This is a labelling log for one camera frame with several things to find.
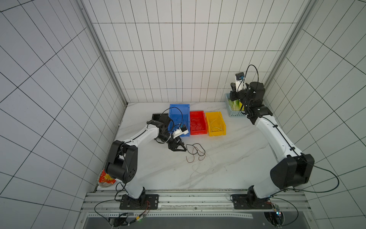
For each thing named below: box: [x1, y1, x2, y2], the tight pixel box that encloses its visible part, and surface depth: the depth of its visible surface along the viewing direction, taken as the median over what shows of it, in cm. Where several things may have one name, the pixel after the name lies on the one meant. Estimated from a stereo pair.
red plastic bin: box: [189, 110, 209, 136], surface depth 106 cm
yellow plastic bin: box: [205, 111, 227, 137], surface depth 100 cm
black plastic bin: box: [146, 113, 171, 131], surface depth 74 cm
